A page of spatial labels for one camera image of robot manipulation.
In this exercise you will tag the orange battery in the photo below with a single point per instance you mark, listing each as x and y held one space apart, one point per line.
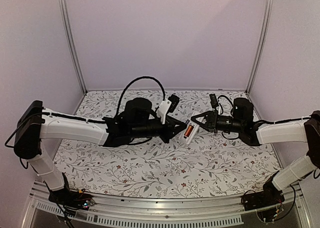
188 131

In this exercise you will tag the white remote control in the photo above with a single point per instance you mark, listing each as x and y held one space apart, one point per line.
187 140

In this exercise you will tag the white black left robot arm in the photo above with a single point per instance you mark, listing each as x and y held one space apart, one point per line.
138 120

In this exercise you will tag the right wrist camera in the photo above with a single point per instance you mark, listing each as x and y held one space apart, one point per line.
214 103

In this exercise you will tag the left metal frame post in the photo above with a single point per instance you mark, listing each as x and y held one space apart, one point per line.
71 45

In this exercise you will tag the metal frame post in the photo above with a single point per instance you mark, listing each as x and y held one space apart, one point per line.
71 45
260 46

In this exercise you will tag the aluminium front rail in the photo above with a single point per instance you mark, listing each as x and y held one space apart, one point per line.
120 211

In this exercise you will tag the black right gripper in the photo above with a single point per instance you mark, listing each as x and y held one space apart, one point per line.
213 121

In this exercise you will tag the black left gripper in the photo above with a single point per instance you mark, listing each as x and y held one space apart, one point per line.
171 131

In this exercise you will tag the floral patterned table mat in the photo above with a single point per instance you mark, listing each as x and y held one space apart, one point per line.
211 165

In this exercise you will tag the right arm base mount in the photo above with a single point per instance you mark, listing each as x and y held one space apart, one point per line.
267 197

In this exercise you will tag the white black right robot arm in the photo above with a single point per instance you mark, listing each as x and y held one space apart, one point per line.
257 133

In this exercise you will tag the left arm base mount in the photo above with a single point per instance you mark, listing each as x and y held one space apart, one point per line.
71 199

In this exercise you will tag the right metal frame post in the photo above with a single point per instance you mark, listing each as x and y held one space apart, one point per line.
260 46

